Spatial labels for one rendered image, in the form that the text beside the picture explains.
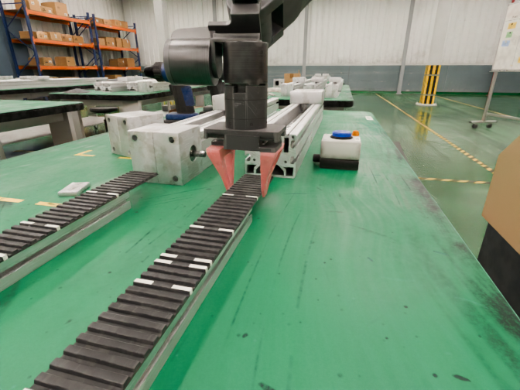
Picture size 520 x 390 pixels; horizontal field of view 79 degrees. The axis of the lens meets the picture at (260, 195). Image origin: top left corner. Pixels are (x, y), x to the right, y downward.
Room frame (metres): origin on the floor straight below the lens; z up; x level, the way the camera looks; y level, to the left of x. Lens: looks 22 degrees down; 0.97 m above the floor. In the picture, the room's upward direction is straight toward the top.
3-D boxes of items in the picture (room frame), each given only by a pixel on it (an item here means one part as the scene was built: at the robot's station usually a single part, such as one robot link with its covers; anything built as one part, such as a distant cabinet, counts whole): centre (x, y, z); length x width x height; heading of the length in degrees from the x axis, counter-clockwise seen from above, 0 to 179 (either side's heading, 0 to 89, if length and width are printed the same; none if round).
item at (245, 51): (0.44, 0.02, 0.98); 0.07 x 0.06 x 0.07; 83
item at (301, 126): (0.98, -0.12, 0.82); 0.80 x 0.10 x 0.09; 166
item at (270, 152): (0.43, 0.01, 0.85); 0.07 x 0.07 x 0.09; 76
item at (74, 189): (0.51, 0.32, 0.78); 0.05 x 0.03 x 0.01; 4
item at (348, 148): (0.67, -0.17, 0.81); 0.10 x 0.08 x 0.06; 76
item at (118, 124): (0.78, 0.30, 0.83); 0.11 x 0.10 x 0.10; 55
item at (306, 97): (1.22, -0.18, 0.87); 0.16 x 0.11 x 0.07; 166
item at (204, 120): (1.02, 0.07, 0.82); 0.80 x 0.10 x 0.09; 166
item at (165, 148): (0.59, 0.16, 0.83); 0.12 x 0.09 x 0.10; 76
